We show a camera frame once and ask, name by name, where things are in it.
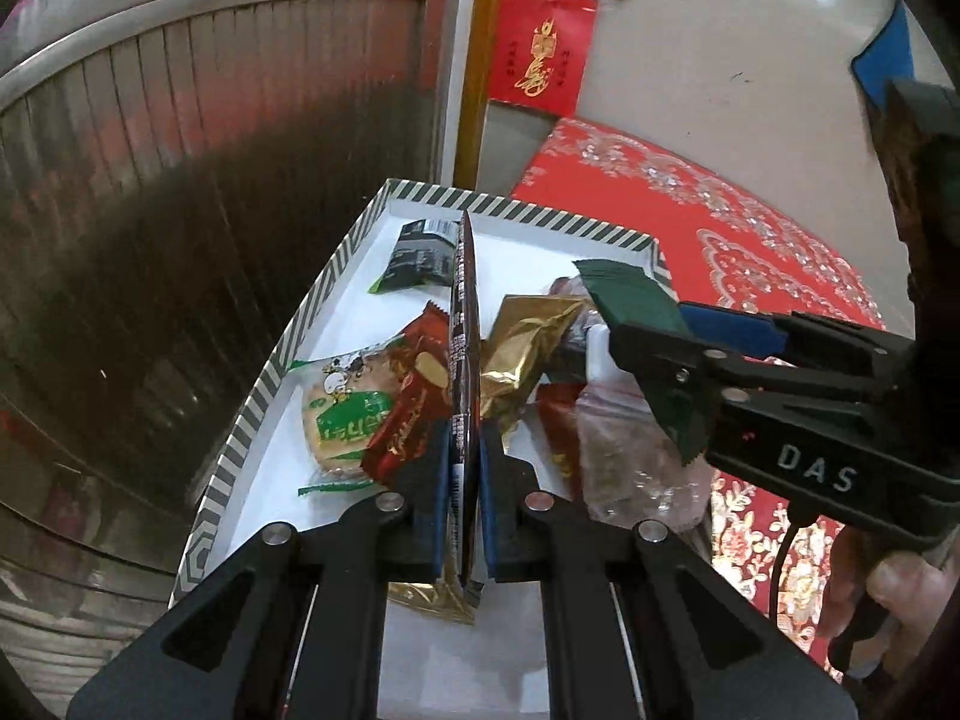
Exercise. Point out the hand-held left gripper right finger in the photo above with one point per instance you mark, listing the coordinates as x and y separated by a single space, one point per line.
491 502

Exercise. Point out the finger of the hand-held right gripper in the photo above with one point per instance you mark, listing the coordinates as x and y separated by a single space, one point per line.
667 367
735 330

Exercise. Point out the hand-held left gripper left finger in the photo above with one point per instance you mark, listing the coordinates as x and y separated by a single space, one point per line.
444 502

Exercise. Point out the dark green packet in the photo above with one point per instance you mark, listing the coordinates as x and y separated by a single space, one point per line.
637 300

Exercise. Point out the dark red snack packet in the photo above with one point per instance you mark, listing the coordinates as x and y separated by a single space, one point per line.
559 427

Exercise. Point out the red-brown snack packet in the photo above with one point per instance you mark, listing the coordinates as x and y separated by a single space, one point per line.
409 405

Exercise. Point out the clear bag of nuts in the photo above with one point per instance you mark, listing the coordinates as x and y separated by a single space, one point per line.
622 465

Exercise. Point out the green white cake packet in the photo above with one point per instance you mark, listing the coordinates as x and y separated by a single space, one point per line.
345 420

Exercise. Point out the dark coffee stick sachet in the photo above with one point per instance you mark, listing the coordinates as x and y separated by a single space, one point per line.
463 360

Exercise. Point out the long gold foil packet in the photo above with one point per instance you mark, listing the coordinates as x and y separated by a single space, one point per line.
517 352

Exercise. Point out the striped cardboard box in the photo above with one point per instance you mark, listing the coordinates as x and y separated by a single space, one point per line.
337 315

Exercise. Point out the black green snack packet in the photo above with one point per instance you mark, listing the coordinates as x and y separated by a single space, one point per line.
420 255

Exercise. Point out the person's right hand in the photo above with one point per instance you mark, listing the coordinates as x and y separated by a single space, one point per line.
904 592

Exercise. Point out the red floral tablecloth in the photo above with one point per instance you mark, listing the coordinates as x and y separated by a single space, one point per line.
675 187

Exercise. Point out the blue cloth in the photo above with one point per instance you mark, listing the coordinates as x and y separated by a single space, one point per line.
885 60

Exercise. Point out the metal shutter door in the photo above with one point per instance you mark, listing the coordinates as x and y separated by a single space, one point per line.
187 240

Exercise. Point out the red gold wall poster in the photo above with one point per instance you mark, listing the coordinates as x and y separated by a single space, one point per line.
540 52

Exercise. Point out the golden door frame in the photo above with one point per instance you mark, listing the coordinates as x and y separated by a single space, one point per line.
476 52

